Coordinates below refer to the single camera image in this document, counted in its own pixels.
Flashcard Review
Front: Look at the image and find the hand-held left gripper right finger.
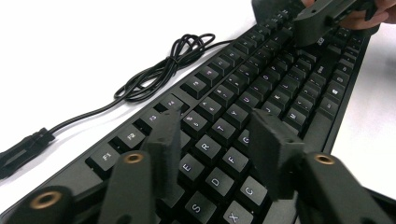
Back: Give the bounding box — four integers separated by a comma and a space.
247, 108, 306, 202

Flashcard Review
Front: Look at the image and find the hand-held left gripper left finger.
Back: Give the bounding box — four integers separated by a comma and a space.
141, 106, 183, 200

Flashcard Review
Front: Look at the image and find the black computer keyboard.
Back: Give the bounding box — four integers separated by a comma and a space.
0, 9, 373, 224

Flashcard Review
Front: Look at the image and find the black keyboard cable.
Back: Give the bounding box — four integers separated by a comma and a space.
0, 32, 235, 181

